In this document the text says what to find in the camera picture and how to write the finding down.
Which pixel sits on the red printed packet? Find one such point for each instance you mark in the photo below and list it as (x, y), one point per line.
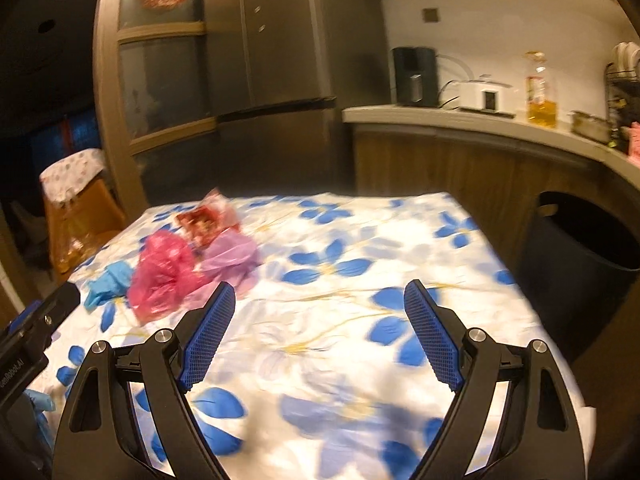
(200, 225)

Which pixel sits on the person's left hand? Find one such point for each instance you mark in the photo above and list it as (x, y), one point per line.
(42, 410)

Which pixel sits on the polka dot cloth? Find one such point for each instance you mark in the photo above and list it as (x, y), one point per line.
(72, 175)

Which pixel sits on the grey refrigerator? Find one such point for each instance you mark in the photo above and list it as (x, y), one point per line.
(280, 60)

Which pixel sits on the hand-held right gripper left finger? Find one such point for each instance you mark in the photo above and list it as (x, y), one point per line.
(207, 340)

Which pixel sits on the steel bowl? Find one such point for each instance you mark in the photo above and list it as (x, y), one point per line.
(592, 126)

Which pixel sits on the black dish rack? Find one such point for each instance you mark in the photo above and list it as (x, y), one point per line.
(625, 90)

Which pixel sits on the white electric cooker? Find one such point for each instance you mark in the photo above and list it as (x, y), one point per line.
(487, 96)

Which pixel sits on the purple plastic bag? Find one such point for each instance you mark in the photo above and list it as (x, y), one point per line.
(230, 260)

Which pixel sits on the dark wall socket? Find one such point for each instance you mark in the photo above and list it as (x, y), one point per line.
(430, 15)

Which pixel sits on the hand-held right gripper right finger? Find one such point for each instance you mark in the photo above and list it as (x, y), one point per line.
(430, 335)

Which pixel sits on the black plastic bin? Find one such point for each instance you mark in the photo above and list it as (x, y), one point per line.
(565, 270)

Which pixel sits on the black air fryer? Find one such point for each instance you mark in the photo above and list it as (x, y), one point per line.
(414, 77)

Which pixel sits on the wooden glass panel door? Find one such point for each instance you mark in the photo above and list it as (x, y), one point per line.
(160, 95)

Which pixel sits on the pink utensil holder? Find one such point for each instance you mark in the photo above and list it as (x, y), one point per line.
(635, 142)

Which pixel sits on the blue floral tablecloth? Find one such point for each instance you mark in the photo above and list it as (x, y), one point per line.
(325, 310)

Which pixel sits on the pink plastic bag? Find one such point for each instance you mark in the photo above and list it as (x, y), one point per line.
(162, 275)

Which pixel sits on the wooden base cabinet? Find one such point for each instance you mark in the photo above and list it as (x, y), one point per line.
(450, 165)

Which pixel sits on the blue glove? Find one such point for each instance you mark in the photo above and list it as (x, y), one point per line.
(110, 282)

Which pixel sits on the cooking oil bottle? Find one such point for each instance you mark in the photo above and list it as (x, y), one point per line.
(541, 100)

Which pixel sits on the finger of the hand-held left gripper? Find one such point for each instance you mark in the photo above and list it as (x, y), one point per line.
(57, 305)

